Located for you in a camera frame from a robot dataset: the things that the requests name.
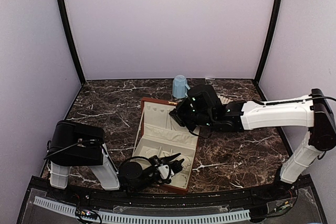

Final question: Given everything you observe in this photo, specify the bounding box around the red jewelry display tray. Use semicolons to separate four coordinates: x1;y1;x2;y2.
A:
218;95;232;105

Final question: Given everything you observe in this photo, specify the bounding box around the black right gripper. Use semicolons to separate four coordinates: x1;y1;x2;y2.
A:
171;98;215;132

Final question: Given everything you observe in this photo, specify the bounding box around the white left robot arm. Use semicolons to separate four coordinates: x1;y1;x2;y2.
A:
45;120;184;201

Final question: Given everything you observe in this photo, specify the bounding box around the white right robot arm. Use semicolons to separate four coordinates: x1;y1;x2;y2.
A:
170;84;335;200

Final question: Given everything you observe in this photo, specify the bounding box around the light blue faceted mug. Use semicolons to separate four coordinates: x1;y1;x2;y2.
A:
172;74;190;99

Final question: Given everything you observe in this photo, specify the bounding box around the red jewelry box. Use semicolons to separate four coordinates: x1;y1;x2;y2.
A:
132;97;198;195

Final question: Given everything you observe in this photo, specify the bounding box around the white perforated cable rail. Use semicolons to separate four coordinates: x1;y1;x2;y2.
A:
31;197;251;224

